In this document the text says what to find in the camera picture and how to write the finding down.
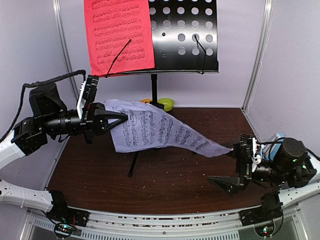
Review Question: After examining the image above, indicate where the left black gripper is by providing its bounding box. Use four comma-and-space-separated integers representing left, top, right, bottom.
41, 100, 128, 144

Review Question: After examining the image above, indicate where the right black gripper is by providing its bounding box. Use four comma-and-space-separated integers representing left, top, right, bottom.
206, 138, 290, 198

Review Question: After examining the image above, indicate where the blue metronome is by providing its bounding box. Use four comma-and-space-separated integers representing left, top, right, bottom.
262, 132, 284, 161

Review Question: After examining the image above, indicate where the white sheet music paper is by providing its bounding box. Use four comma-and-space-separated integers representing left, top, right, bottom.
104, 99, 232, 158

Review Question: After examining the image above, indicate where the red sheet music paper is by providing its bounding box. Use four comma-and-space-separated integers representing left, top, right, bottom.
83, 0, 155, 76

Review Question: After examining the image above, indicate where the black music stand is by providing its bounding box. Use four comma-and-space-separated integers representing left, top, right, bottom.
104, 0, 220, 178

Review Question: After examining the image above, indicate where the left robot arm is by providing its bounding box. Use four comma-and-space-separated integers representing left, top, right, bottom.
0, 70, 128, 168

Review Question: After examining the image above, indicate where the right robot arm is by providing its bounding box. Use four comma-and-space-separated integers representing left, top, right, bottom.
207, 134, 320, 196

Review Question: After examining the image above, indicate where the white floral mug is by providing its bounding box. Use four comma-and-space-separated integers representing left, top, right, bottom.
140, 98, 153, 104

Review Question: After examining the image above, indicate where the green bowl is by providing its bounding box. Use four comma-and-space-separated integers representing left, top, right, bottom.
158, 97, 175, 112

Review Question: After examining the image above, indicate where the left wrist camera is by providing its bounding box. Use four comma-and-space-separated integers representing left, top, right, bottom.
76, 75, 100, 121

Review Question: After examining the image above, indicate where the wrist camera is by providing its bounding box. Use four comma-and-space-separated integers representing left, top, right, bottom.
76, 75, 100, 121
240, 134, 265, 165

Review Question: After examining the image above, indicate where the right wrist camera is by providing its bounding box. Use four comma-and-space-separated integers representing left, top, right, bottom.
240, 134, 265, 165

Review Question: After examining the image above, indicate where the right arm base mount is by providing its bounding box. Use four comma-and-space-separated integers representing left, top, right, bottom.
239, 207, 284, 239

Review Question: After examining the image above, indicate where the front aluminium rail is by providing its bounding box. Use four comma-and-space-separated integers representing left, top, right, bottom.
18, 208, 308, 240

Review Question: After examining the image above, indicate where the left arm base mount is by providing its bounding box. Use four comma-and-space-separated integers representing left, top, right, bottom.
44, 208, 90, 239

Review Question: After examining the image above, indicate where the right aluminium frame post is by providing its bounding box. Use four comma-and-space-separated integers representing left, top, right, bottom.
242, 0, 274, 114

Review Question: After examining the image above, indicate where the aluminium frame post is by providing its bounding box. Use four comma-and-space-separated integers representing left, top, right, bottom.
51, 0, 80, 106
242, 0, 274, 114

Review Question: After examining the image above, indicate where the left aluminium frame post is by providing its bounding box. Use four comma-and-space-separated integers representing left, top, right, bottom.
51, 0, 80, 106

